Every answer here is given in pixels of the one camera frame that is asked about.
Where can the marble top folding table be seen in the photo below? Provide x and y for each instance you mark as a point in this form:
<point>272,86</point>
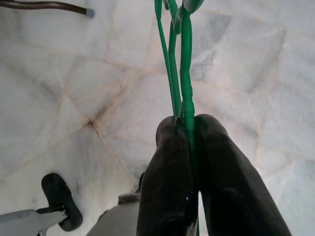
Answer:
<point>49,5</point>

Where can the grey right robot leg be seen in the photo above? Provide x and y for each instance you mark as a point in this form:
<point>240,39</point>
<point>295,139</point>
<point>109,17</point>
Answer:
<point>115,216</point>

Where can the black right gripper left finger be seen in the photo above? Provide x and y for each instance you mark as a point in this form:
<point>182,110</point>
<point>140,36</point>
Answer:
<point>167,172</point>

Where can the grey robot leg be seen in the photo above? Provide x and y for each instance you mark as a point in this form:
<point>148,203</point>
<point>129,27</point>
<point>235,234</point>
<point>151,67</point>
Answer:
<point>61,196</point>
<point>115,216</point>

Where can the grey left robot leg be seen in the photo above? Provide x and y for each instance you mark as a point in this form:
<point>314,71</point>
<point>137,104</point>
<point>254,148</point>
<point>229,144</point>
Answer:
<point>61,196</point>

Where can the green plastic hanger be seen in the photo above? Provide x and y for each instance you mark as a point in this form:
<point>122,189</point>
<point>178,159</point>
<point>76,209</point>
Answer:
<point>187,73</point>

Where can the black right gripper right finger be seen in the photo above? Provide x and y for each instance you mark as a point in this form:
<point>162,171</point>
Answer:
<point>233,177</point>

